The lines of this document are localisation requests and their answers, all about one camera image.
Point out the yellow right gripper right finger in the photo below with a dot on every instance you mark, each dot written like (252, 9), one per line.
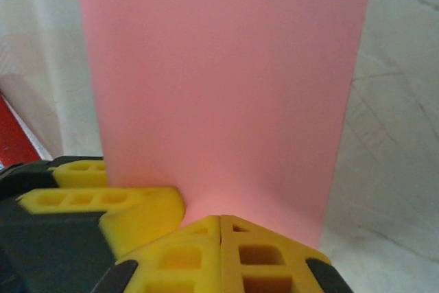
(267, 265)

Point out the red bottle with silver cap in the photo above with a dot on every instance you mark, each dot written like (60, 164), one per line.
(13, 135)

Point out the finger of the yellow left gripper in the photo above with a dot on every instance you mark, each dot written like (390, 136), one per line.
(147, 210)
(82, 176)

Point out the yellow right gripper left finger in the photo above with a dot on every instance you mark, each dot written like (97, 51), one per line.
(178, 262)

